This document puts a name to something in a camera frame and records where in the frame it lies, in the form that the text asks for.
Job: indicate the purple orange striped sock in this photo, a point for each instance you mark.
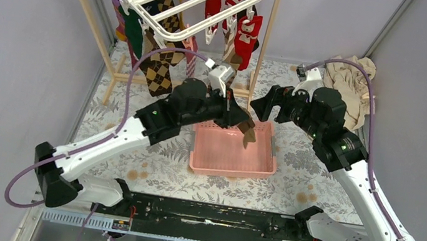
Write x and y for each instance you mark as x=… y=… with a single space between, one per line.
x=120 y=29

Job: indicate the dark argyle sock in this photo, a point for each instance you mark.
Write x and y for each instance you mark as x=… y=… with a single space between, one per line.
x=171 y=23

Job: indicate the brown striped sock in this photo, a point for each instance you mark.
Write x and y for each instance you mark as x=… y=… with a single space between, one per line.
x=229 y=55

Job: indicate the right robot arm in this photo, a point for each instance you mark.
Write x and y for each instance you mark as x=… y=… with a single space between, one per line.
x=343 y=154

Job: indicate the beige crumpled cloth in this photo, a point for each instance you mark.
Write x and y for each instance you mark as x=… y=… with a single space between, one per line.
x=351 y=84

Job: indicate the beige purple striped sock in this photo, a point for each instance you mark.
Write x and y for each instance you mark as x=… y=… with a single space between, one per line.
x=191 y=45

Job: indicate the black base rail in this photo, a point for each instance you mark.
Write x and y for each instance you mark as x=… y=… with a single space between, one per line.
x=200 y=221

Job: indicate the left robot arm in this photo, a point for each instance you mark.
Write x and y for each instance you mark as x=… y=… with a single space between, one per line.
x=62 y=173

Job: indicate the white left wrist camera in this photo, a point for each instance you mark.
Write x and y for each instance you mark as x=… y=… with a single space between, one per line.
x=219 y=76

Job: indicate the brown argyle sock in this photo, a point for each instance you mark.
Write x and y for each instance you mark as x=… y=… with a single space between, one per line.
x=156 y=70

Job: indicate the plain brown sock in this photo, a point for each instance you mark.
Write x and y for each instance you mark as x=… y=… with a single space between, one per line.
x=248 y=135

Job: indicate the wooden hanger stand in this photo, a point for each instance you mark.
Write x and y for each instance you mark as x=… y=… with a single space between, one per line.
x=118 y=76

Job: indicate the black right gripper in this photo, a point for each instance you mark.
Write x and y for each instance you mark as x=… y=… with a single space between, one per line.
x=279 y=95

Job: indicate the pink plastic basket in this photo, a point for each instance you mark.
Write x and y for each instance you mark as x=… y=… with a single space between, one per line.
x=220 y=152

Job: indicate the green sock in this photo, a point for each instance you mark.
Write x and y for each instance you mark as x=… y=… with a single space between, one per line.
x=133 y=33

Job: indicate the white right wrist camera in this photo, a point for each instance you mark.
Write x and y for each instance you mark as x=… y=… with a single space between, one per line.
x=309 y=79

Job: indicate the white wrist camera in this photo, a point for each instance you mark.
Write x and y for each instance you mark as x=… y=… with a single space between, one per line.
x=309 y=79
x=219 y=76

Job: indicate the red bear sock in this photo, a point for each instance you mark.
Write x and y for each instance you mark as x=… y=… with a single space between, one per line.
x=245 y=39

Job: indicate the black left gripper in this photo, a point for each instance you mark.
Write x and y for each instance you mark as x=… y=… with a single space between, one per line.
x=231 y=113

